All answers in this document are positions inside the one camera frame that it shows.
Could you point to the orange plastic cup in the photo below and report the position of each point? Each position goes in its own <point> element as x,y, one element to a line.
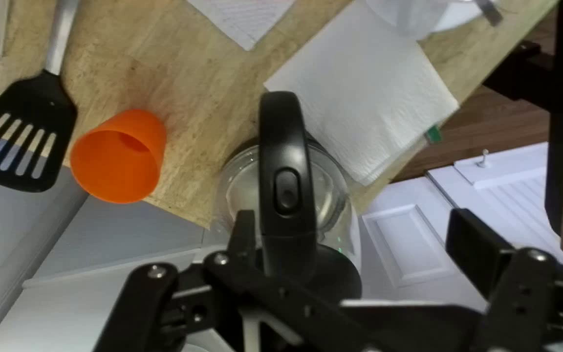
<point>118,163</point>

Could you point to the white kitchen cabinet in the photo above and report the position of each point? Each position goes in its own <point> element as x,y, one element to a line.
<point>406,248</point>

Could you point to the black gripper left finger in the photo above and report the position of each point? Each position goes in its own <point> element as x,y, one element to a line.
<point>165,314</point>

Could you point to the black slotted spatula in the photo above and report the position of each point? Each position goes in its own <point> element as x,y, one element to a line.
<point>21,124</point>

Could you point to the large white paper napkin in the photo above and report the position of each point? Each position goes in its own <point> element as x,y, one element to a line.
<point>361,99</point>

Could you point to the small white paper napkin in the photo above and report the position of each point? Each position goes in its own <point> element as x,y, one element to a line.
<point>243,21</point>

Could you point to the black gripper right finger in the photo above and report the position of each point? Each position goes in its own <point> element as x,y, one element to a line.
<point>523,300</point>

